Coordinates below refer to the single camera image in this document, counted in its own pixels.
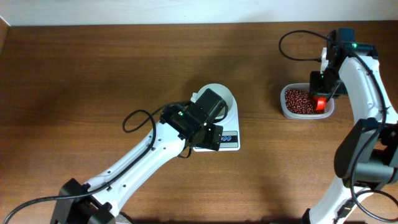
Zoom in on red beans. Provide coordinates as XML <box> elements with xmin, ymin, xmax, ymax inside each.
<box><xmin>284</xmin><ymin>89</ymin><xmax>325</xmax><ymax>115</ymax></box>

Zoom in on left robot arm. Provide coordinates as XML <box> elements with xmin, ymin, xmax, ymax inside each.
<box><xmin>51</xmin><ymin>86</ymin><xmax>233</xmax><ymax>223</ymax></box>

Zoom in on clear plastic food container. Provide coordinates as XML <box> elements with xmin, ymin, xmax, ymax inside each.
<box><xmin>280</xmin><ymin>83</ymin><xmax>335</xmax><ymax>119</ymax></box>

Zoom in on orange measuring scoop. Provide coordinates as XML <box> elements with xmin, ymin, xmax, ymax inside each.
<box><xmin>312</xmin><ymin>96</ymin><xmax>326</xmax><ymax>111</ymax></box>

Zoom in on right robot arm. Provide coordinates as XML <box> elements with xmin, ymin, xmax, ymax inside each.
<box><xmin>304</xmin><ymin>28</ymin><xmax>397</xmax><ymax>223</ymax></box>

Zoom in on white round bowl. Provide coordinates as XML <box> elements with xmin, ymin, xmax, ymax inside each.
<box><xmin>192</xmin><ymin>83</ymin><xmax>233</xmax><ymax>112</ymax></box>

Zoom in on white digital kitchen scale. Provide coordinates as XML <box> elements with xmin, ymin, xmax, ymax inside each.
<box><xmin>191</xmin><ymin>93</ymin><xmax>241</xmax><ymax>152</ymax></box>

